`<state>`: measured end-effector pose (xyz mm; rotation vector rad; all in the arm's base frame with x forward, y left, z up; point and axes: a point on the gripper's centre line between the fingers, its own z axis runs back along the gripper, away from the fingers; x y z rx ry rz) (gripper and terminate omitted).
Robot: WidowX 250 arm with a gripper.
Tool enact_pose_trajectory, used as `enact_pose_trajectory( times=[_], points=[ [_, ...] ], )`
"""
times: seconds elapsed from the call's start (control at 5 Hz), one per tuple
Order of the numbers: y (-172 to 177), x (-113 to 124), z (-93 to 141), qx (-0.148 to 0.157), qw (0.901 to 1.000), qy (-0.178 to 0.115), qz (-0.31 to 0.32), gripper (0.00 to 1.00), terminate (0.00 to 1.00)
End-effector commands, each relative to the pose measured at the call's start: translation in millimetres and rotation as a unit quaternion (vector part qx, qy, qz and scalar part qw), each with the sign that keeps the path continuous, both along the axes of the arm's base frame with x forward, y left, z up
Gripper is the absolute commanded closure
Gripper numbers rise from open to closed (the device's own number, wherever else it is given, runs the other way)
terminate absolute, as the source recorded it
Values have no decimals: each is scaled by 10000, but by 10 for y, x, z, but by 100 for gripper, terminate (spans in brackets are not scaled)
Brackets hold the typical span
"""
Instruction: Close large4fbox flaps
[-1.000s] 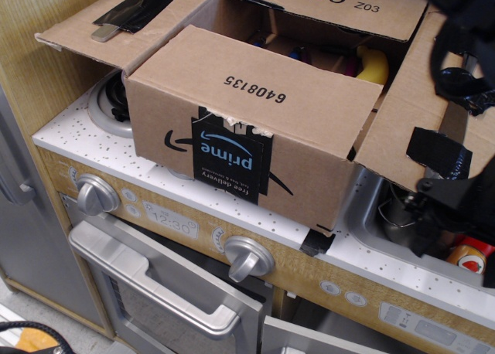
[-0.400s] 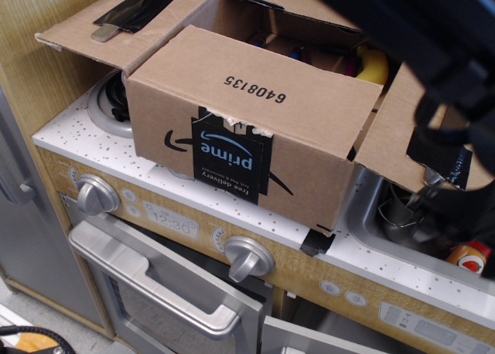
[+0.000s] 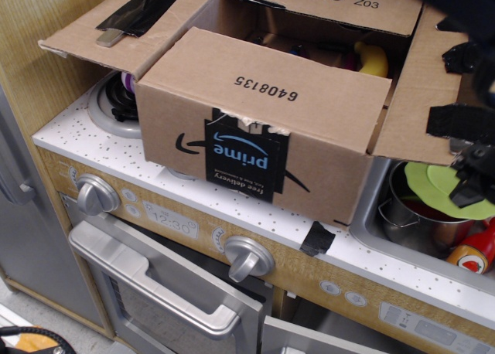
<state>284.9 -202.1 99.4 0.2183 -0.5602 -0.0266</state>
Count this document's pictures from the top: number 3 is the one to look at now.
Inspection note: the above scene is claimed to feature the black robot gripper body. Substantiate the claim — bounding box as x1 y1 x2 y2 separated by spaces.
449 138 494 192

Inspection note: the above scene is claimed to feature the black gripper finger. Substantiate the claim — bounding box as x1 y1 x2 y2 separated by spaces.
449 174 488 208

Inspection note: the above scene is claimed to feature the large cardboard Amazon box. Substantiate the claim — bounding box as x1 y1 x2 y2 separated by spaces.
42 0 467 226

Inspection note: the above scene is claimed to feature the green silicone lid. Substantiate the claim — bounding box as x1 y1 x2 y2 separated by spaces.
404 162 494 220

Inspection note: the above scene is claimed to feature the red ketchup bottle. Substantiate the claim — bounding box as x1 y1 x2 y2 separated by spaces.
446 218 494 274

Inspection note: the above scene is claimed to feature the steel pot in sink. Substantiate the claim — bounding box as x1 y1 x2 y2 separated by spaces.
377 162 474 258

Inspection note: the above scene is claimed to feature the silver sink basin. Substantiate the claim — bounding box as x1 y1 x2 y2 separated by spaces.
350 158 494 293

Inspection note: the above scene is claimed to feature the yellow toy banana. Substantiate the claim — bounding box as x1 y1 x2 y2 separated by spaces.
353 41 389 77

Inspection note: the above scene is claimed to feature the black tape piece on counter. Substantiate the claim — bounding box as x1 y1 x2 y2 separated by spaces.
299 221 336 257

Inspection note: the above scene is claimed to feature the silver right stove knob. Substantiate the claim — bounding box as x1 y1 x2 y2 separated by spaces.
224 236 275 282

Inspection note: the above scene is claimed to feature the silver stove knob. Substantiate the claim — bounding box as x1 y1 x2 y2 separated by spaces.
224 236 275 282
77 174 121 216

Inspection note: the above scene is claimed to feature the silver lower right door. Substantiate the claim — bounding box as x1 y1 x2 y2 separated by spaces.
261 317 408 353

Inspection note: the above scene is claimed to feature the silver oven door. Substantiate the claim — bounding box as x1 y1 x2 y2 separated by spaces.
69 221 266 353

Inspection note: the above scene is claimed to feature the purple striped ball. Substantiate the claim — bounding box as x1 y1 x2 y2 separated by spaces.
121 72 135 94

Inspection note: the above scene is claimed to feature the grey stove burner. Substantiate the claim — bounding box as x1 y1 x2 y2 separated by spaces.
88 71 142 139

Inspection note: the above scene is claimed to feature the silver left stove knob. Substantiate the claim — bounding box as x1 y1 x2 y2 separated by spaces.
77 174 121 216

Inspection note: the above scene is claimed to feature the wooden toy kitchen cabinet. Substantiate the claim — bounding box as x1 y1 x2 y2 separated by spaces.
1 0 494 353

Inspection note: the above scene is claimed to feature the grey toy fridge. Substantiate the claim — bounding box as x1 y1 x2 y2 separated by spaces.
1 96 103 326

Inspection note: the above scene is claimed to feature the orange object on floor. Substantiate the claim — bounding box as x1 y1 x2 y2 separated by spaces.
15 333 59 352

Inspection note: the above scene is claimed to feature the black cable on floor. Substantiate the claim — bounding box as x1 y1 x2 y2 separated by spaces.
0 324 74 354

